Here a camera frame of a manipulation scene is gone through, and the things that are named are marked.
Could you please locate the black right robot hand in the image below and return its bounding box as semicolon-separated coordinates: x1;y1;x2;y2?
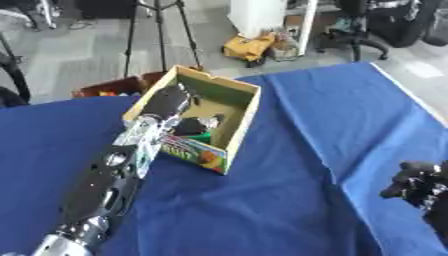
378;159;448;236

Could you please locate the white cabinet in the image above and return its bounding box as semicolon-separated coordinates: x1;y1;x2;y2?
225;0;321;57

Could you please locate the black tripod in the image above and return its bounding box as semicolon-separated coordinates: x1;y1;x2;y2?
120;0;205;78

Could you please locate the clear plastic bag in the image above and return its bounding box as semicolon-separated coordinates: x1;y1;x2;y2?
269;30;303;62

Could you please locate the brown bin with toys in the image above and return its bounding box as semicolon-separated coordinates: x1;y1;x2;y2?
70;70;170;99

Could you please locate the tan cardboard box green inside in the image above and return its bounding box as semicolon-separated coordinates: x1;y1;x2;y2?
120;64;263;176

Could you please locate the black chair with curved frame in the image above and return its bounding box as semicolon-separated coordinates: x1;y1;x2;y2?
0;33;34;109

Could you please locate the yellow bag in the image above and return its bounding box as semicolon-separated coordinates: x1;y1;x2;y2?
220;32;277;69

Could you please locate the large black bag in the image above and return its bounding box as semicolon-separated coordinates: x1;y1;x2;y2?
365;0;448;48

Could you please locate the small green toy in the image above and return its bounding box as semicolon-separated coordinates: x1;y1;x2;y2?
187;132;216;145

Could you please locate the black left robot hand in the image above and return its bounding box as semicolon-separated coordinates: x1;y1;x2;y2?
138;83;228;138

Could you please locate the black office chair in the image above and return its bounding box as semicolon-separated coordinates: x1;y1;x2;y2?
315;0;392;63

